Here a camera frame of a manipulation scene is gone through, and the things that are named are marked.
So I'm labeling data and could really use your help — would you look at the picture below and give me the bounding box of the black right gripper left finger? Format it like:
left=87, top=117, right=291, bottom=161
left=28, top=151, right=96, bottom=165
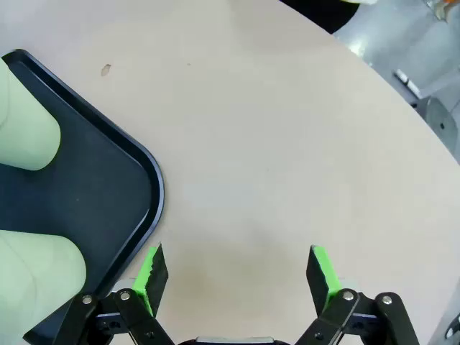
left=53, top=242, right=173, bottom=345

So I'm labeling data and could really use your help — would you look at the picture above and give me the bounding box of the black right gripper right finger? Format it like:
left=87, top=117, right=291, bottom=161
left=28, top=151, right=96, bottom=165
left=294, top=245, right=420, bottom=345

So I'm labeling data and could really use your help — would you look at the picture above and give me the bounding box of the light green plastic cup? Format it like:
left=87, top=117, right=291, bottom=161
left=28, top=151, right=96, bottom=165
left=0, top=229, right=88, bottom=345
left=0, top=57, right=61, bottom=171

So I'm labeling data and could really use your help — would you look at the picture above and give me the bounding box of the black plastic serving tray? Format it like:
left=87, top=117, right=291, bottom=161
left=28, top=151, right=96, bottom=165
left=0, top=49, right=165, bottom=345

